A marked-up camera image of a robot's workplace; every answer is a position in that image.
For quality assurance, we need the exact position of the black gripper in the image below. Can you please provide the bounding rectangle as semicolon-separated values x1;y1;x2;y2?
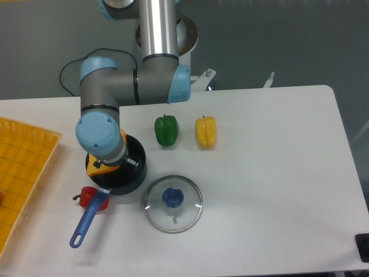
92;151;139;169

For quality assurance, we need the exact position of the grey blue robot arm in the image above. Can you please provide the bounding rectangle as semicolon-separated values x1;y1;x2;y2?
76;1;191;168

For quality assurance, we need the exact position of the red bell pepper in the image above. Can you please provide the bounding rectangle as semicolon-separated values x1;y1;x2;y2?
72;186;107;209

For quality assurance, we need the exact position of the green bell pepper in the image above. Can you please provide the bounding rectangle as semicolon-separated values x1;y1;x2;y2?
154;115;179;147

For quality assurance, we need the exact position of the glass lid blue knob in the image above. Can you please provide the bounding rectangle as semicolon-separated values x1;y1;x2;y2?
144;175;203;234

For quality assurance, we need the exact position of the yellow bell pepper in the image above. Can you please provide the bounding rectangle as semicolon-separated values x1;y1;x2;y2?
195;116;217;149

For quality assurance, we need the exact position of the yellow plastic basket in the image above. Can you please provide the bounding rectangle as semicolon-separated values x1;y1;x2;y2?
1;117;62;256

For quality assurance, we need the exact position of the black object table corner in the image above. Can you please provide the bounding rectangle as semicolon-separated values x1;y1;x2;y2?
355;233;369;263

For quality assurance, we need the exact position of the dark pot blue handle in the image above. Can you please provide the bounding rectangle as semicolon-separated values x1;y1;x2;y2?
70;134;147;248

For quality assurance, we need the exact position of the black cable on floor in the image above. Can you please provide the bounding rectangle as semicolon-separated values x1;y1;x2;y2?
59;47;138;97

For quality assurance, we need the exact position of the white bracket right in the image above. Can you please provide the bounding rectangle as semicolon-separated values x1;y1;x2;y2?
263;72;274;88

